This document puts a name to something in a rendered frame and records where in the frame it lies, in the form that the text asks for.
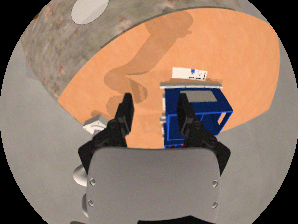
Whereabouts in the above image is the blue plastic crate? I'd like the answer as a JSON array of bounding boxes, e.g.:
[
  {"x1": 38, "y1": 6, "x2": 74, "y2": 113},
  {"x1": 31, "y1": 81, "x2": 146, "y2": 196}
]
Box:
[
  {"x1": 163, "y1": 122, "x2": 184, "y2": 149},
  {"x1": 165, "y1": 88, "x2": 233, "y2": 141}
]

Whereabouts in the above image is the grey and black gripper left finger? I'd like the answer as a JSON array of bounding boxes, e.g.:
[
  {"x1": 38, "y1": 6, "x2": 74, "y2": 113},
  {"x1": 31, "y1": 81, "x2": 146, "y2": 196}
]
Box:
[{"x1": 78, "y1": 93, "x2": 134, "y2": 175}]

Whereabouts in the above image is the white paper strip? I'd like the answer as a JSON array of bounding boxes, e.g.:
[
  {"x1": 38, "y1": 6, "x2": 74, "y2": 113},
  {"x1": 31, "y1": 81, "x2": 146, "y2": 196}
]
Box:
[{"x1": 172, "y1": 67, "x2": 208, "y2": 81}]

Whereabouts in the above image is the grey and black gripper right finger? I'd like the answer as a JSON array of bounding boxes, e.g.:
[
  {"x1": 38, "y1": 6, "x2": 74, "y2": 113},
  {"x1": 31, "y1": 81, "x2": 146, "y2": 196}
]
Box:
[{"x1": 176, "y1": 93, "x2": 231, "y2": 176}]

